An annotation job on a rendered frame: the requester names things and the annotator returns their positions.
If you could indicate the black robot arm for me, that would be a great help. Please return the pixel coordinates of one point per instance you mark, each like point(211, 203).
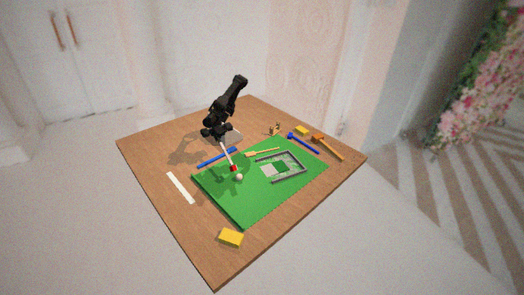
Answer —
point(223, 105)

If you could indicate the white flat bar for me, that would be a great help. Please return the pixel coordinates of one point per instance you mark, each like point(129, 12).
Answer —
point(180, 188)

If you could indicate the green flat mat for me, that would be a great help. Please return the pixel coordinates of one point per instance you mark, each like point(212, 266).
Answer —
point(254, 197)

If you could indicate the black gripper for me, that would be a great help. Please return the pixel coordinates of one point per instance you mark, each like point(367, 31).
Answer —
point(207, 132)

